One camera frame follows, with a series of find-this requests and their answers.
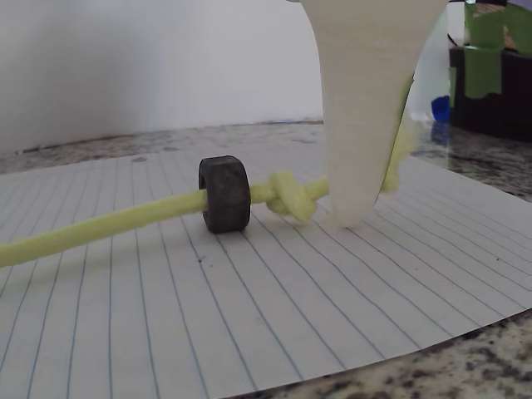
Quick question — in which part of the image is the white gripper finger green tape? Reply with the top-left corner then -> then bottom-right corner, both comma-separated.
288,0 -> 449,229

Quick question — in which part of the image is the black metal nut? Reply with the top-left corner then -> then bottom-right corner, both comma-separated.
197,155 -> 253,234

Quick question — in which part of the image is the pale yellow knotted rope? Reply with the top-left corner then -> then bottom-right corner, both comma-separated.
0,124 -> 419,269

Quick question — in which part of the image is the lined paper sheet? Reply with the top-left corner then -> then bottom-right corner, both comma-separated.
0,148 -> 532,399

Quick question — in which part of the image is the black camera with green tape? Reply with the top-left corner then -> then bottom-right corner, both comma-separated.
448,0 -> 532,145

